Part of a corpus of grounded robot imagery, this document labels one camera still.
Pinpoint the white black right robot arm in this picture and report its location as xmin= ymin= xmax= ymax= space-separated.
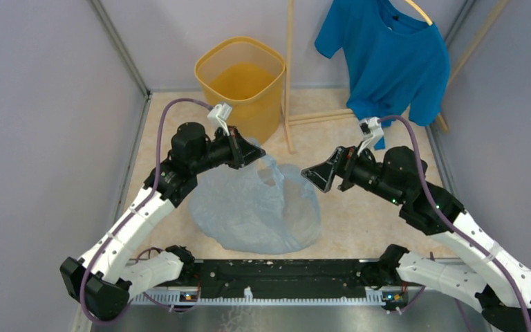
xmin=302 ymin=146 xmax=531 ymax=331

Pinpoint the blue t-shirt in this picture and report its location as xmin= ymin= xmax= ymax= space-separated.
xmin=314 ymin=0 xmax=451 ymax=127

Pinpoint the light blue plastic trash bag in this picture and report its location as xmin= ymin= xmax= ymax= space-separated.
xmin=189 ymin=155 xmax=322 ymax=255

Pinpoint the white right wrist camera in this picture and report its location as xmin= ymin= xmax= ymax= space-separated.
xmin=357 ymin=117 xmax=384 ymax=156

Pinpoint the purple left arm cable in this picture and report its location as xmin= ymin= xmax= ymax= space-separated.
xmin=78 ymin=98 xmax=214 ymax=326

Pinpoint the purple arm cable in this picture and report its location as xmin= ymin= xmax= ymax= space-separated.
xmin=78 ymin=98 xmax=214 ymax=326
xmin=378 ymin=115 xmax=531 ymax=332

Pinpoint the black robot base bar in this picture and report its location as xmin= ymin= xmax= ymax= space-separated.
xmin=174 ymin=259 xmax=425 ymax=301

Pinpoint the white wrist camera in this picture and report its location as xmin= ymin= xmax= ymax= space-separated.
xmin=357 ymin=117 xmax=384 ymax=156
xmin=207 ymin=102 xmax=232 ymax=136

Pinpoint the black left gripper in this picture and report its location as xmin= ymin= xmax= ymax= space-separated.
xmin=192 ymin=125 xmax=266 ymax=174

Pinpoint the yellow slatted trash bin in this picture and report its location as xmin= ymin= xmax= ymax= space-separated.
xmin=194 ymin=36 xmax=286 ymax=145

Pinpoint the grey metal corner rail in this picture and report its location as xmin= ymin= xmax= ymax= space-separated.
xmin=88 ymin=0 xmax=152 ymax=100

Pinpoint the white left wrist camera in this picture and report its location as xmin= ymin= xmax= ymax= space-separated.
xmin=207 ymin=102 xmax=232 ymax=136

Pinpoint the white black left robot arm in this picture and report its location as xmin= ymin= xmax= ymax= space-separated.
xmin=60 ymin=122 xmax=266 ymax=324

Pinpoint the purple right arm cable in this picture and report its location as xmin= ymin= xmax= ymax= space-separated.
xmin=378 ymin=115 xmax=531 ymax=332

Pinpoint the wooden clothes rack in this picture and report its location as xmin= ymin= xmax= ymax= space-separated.
xmin=282 ymin=0 xmax=510 ymax=154

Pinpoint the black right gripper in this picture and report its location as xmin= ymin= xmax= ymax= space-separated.
xmin=300 ymin=140 xmax=403 ymax=205

